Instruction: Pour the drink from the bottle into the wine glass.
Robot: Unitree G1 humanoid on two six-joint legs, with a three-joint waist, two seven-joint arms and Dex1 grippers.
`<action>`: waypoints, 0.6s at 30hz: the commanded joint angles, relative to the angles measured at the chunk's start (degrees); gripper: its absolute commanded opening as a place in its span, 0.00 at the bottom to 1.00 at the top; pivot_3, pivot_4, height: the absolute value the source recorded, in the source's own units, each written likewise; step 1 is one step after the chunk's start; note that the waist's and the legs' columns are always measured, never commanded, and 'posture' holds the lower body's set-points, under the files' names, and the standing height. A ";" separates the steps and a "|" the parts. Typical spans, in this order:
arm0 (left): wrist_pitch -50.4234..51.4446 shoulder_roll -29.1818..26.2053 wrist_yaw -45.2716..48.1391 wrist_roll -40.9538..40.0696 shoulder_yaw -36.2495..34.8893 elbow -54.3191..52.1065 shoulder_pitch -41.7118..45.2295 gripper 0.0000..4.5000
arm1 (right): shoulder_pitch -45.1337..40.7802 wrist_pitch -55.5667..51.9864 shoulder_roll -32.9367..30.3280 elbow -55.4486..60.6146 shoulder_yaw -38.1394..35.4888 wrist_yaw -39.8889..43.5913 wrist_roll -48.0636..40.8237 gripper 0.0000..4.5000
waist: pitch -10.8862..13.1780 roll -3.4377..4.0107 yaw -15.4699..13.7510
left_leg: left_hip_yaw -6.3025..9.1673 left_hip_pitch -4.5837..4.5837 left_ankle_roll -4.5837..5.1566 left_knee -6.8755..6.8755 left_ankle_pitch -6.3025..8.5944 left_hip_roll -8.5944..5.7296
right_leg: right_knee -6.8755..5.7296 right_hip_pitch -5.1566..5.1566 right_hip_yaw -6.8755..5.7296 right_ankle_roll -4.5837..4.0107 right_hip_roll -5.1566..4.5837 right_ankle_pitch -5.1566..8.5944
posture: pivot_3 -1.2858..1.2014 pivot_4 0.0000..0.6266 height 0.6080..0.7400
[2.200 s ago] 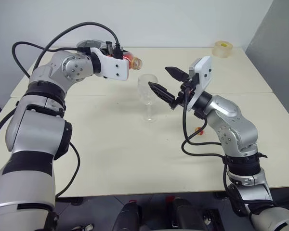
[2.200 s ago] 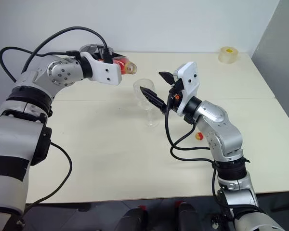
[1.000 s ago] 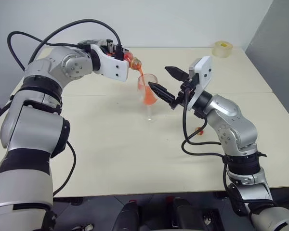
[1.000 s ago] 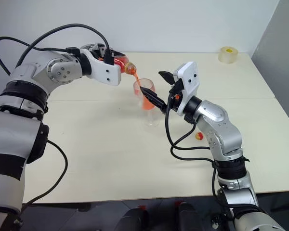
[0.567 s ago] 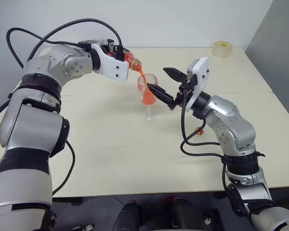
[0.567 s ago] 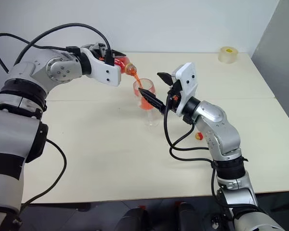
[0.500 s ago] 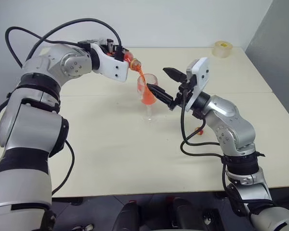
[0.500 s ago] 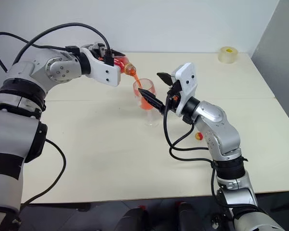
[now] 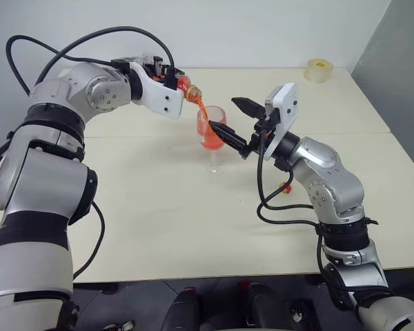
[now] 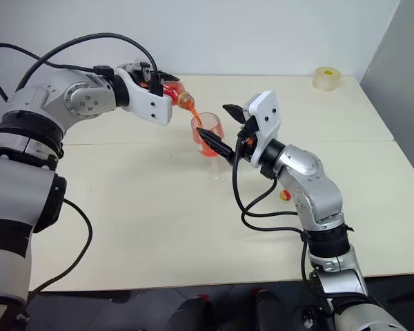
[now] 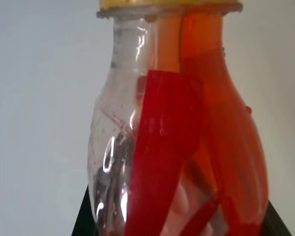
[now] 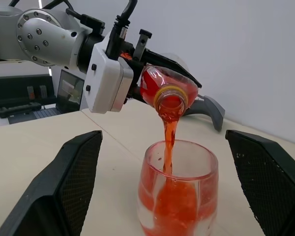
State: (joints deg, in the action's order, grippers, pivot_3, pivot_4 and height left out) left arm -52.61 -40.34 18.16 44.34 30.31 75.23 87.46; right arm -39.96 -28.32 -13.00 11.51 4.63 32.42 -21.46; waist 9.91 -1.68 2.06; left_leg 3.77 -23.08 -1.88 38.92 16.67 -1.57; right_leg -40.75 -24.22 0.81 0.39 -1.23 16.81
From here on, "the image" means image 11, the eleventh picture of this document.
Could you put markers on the clear bottle with red drink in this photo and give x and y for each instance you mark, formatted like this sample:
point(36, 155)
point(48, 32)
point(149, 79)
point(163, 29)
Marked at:
point(177, 137)

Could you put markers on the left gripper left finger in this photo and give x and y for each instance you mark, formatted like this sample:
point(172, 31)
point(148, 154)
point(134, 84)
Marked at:
point(84, 218)

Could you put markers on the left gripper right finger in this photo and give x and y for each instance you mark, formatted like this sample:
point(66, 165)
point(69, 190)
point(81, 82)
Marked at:
point(275, 225)

